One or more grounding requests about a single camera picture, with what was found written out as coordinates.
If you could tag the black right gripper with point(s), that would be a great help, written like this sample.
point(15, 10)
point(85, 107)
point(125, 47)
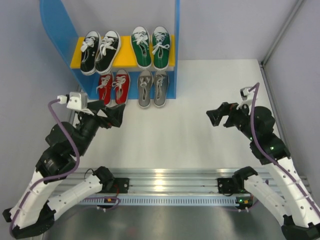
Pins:
point(227, 117)

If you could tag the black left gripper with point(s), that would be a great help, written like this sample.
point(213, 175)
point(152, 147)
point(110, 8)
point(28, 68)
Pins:
point(102, 116)

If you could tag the red canvas sneaker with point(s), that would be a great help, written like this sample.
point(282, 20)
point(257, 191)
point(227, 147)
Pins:
point(104, 88)
point(121, 85)

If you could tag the grey canvas sneaker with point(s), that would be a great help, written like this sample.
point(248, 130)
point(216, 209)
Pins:
point(144, 85)
point(161, 84)

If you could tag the black canvas sneaker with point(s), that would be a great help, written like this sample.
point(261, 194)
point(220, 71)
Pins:
point(89, 50)
point(107, 52)

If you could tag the green canvas sneaker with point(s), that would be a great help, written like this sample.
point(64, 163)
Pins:
point(140, 43)
point(161, 45)

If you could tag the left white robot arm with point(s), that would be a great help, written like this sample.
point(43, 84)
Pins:
point(37, 210)

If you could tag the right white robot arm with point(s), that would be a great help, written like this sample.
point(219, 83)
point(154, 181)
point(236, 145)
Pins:
point(294, 209)

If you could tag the blue and yellow shoe shelf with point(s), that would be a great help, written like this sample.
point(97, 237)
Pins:
point(62, 33)

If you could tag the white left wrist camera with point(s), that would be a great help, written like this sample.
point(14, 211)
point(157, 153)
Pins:
point(77, 101)

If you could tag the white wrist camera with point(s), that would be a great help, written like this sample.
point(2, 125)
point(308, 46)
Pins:
point(77, 101)
point(248, 95)

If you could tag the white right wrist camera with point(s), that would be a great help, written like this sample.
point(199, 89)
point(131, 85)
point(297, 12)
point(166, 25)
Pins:
point(248, 95)

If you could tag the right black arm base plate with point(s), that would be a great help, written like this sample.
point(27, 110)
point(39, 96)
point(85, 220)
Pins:
point(229, 187)

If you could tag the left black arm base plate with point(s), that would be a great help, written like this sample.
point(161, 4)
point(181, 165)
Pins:
point(120, 186)

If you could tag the perforated cable duct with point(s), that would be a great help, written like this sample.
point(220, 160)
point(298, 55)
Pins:
point(183, 200)

